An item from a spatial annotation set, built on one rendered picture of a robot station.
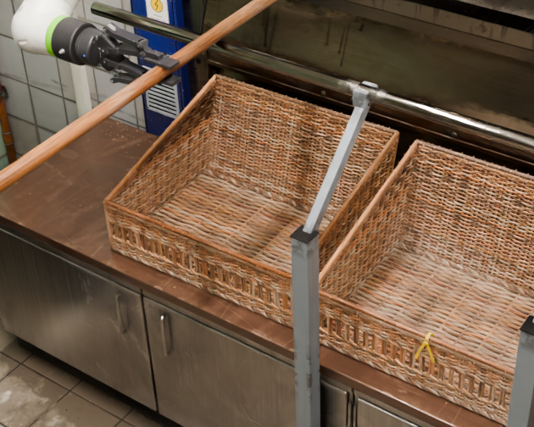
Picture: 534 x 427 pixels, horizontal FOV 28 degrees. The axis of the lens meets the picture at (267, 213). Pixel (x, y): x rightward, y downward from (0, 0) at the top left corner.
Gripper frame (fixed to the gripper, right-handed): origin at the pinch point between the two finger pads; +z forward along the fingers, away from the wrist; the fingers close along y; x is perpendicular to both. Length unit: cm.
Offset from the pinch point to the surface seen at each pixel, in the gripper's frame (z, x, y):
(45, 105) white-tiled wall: -101, -55, 69
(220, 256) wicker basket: 7.1, -4.6, 48.3
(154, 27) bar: -16.4, -17.1, 2.6
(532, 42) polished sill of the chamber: 56, -53, 3
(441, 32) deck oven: 35, -54, 7
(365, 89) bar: 36.9, -16.8, 1.9
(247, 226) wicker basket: -3, -29, 60
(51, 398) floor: -51, 6, 119
